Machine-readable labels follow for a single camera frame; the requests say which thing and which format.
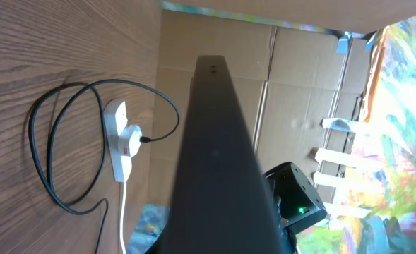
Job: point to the white charger plug adapter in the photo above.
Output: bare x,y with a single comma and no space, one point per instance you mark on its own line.
129,140

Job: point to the white power strip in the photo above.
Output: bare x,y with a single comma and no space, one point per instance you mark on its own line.
115,124

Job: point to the Samsung Galaxy smartphone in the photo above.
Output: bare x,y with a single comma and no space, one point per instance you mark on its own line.
220,201

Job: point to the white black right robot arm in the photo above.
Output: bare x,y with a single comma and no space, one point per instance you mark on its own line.
298,204

